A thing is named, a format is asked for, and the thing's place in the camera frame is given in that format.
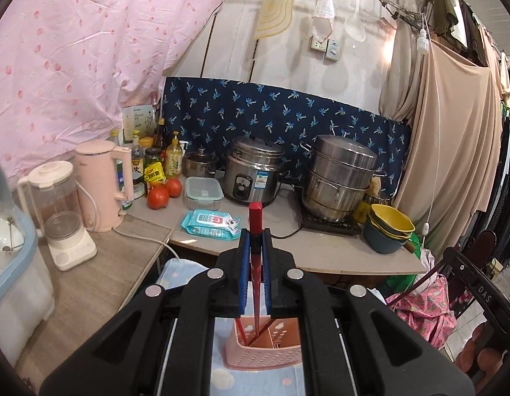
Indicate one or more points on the pink perforated utensil holder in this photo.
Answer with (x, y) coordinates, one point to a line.
(279, 347)

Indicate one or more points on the stacked yellow blue bowls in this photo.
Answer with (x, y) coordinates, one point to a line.
(386, 229)

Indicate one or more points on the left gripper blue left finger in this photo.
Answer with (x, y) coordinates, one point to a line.
(244, 270)

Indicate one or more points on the clear food container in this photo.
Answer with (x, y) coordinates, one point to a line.
(203, 193)

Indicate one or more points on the pink electric kettle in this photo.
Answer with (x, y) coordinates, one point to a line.
(103, 172)

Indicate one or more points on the red tomato back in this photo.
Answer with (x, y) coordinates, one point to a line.
(174, 188)

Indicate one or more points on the pink dotted curtain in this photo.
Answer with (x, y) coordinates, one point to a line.
(68, 68)

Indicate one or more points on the beige cutting board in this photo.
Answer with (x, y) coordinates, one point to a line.
(274, 18)

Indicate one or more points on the white dish rack bin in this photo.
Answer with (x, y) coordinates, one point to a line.
(26, 290)

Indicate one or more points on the navy floral backsplash cloth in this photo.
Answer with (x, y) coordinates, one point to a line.
(210, 113)

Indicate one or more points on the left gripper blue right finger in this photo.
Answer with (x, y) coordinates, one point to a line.
(266, 277)

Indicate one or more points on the red tomato front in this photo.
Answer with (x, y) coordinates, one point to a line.
(158, 197)

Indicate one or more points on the yellow seasoning packet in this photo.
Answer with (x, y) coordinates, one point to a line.
(154, 173)

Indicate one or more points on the white carton box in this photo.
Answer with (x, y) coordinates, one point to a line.
(141, 118)

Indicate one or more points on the white corded switch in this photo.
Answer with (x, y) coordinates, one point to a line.
(425, 47)

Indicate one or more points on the steel rice cooker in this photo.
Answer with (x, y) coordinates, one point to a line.
(253, 167)

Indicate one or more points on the yellow sponge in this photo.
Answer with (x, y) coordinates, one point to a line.
(374, 187)

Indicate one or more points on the white wall socket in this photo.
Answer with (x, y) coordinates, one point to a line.
(329, 49)

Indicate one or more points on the maroon chopstick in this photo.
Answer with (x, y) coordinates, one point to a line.
(416, 285)

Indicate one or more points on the pink floral cloth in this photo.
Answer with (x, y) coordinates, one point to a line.
(428, 313)

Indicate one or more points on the white slotted ladle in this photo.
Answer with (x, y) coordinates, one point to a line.
(353, 25)

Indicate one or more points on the yellow oil bottle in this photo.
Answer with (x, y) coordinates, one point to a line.
(173, 160)

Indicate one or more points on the red tomato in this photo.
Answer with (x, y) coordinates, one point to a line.
(158, 197)
(174, 188)

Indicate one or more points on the blue patterned tablecloth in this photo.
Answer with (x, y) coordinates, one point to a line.
(225, 381)

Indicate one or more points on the red black-tipped chopstick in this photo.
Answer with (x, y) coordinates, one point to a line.
(256, 232)

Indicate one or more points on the white blender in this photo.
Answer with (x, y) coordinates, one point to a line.
(51, 192)

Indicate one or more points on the black induction cooktop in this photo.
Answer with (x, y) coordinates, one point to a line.
(347, 227)

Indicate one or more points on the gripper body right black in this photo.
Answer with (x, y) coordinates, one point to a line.
(478, 301)

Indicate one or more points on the stacked steel steamer pot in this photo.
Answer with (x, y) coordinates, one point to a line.
(339, 172)

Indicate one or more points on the small steel pot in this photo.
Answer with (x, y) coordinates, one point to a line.
(199, 163)

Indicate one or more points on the beige hanging curtain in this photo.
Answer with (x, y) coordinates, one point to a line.
(454, 108)

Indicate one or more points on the blue wet wipes pack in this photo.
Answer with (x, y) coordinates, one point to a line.
(212, 224)

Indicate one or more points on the dark red chopstick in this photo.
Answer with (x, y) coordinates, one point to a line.
(262, 330)

